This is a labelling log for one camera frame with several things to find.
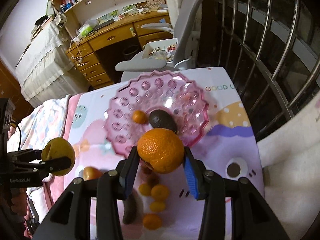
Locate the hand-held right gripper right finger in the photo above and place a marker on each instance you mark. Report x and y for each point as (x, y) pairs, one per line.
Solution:
(191, 177)

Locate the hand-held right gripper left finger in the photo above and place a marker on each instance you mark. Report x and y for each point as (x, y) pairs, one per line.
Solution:
(131, 180)

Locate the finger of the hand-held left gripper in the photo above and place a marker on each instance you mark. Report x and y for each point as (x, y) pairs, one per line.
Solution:
(57, 165)
(25, 154)

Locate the yellow pear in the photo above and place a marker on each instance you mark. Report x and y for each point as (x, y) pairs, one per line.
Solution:
(58, 150)

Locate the small orange tangerine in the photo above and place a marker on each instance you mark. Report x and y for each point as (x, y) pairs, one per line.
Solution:
(152, 221)
(139, 117)
(145, 189)
(160, 192)

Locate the overripe brown banana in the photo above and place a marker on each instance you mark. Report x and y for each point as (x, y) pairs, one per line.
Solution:
(130, 212)

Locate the red yellow apple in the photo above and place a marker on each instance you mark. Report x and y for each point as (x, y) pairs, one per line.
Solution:
(92, 173)

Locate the small yellowish tangerine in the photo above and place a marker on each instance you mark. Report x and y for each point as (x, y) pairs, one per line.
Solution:
(157, 205)

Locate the large orange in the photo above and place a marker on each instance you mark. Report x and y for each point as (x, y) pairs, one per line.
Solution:
(160, 147)

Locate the dark avocado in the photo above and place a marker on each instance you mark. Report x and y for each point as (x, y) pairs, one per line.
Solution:
(161, 121)

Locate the pink plastic fruit plate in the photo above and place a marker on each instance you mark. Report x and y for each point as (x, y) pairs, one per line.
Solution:
(160, 92)

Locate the brown wooden cabinet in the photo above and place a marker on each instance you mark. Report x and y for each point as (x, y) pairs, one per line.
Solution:
(10, 87)

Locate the white fleece cloth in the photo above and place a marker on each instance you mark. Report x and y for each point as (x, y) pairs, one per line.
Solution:
(287, 167)

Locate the white lace cover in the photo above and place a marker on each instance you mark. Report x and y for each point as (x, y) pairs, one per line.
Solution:
(42, 55)

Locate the metal window grille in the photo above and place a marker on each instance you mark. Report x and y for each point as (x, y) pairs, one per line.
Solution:
(273, 81)

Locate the dark waste bin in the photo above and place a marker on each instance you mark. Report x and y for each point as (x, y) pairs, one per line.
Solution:
(130, 52)

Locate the white tray with trinkets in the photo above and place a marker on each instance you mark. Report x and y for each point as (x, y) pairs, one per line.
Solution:
(148, 48)

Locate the wooden desk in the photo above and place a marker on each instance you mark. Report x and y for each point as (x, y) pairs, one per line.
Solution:
(110, 40)

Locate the green tissue packet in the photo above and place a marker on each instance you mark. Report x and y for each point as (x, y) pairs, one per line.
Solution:
(85, 29)

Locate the wooden bookshelf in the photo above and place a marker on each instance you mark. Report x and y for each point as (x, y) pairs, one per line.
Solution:
(75, 7)

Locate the grey office chair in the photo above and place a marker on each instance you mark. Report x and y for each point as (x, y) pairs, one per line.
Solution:
(185, 17)

